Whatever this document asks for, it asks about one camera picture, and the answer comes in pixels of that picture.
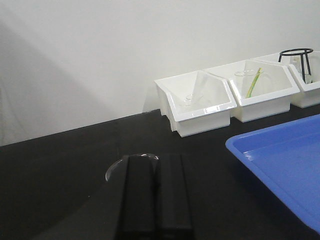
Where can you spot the clear glass beaker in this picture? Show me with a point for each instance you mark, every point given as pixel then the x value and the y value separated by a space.
pixel 115 167

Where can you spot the middle white storage bin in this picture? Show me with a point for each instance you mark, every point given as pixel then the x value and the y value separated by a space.
pixel 271 94

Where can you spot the glassware in left bin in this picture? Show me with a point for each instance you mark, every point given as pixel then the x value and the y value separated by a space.
pixel 191 100

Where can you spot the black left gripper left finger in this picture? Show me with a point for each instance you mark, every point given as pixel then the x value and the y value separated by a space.
pixel 137 213

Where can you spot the glass beaker in middle bin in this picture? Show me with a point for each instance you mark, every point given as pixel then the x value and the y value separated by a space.
pixel 243 80

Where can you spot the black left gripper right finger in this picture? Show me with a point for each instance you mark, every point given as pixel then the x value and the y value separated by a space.
pixel 173 217

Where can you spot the yellow green plastic droppers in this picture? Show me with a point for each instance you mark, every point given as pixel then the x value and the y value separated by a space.
pixel 253 83

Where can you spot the right white storage bin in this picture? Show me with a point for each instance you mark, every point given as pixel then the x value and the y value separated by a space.
pixel 309 91

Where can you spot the left white storage bin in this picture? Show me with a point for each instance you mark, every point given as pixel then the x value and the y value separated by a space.
pixel 211 112

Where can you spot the blue plastic tray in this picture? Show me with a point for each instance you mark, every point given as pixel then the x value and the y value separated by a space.
pixel 286 158

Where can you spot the white storage bin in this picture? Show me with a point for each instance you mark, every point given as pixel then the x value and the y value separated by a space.
pixel 271 94
pixel 309 91
pixel 211 112

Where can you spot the black wire tripod stand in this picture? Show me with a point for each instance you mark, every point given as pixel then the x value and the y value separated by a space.
pixel 304 59

